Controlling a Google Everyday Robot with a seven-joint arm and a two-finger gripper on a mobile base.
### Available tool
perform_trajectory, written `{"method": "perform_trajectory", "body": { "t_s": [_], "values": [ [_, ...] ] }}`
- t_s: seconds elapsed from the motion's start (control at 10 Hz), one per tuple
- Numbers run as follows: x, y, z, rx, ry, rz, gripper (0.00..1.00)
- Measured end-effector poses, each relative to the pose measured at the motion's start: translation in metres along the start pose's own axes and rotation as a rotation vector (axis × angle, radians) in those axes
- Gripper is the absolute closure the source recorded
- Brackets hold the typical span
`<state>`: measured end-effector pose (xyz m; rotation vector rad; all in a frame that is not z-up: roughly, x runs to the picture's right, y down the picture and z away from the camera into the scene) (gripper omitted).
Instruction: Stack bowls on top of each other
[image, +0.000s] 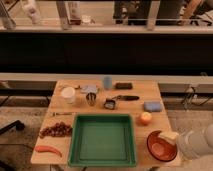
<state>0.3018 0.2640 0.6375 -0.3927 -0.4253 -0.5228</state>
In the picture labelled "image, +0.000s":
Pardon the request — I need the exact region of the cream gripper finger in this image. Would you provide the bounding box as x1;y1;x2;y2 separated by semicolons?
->
158;131;179;145

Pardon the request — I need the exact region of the red-brown bowl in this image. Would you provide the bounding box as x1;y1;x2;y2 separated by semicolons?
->
147;130;178;162

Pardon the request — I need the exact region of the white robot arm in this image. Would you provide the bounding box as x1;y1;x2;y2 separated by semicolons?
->
158;124;213;160

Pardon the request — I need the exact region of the orange apple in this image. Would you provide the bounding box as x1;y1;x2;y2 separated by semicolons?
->
139;112;152;125

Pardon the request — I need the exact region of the blue sponge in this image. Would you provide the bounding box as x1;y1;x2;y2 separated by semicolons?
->
144;102;162;112

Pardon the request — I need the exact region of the green plastic tray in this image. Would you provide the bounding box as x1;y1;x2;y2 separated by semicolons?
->
67;114;137;167

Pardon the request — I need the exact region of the light blue cup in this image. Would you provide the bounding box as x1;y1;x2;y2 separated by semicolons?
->
103;76;112;90

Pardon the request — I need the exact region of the metal cup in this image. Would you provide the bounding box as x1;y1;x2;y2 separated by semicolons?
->
86;92;97;106

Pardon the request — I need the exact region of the grey cloth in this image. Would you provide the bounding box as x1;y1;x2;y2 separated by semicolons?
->
81;84;98;94

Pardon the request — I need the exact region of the bunch of dark grapes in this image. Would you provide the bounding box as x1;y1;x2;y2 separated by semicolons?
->
39;122;72;138

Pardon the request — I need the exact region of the white plastic cup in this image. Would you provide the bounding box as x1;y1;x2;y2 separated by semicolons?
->
61;87;75;104

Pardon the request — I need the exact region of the silver knife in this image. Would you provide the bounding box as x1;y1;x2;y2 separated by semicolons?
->
52;112;72;117

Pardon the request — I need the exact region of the orange carrot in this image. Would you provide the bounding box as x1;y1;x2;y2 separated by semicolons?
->
34;145;62;157

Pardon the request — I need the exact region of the black handled scoop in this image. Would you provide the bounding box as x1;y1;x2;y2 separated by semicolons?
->
104;95;140;110

